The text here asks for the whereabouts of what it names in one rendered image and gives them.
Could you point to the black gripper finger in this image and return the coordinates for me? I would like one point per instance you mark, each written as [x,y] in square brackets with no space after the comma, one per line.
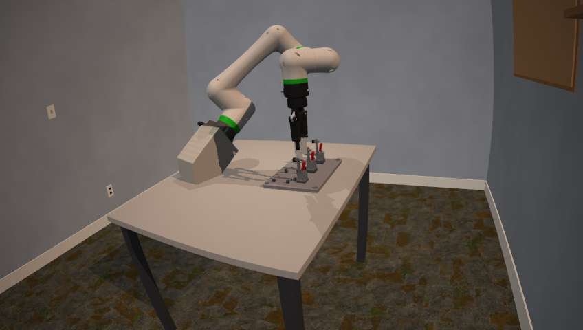
[296,134]
[304,132]

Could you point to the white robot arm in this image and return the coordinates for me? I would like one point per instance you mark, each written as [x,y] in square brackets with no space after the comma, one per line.
[296,61]

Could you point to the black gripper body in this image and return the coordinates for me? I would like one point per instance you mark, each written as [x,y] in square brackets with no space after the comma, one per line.
[297,105]

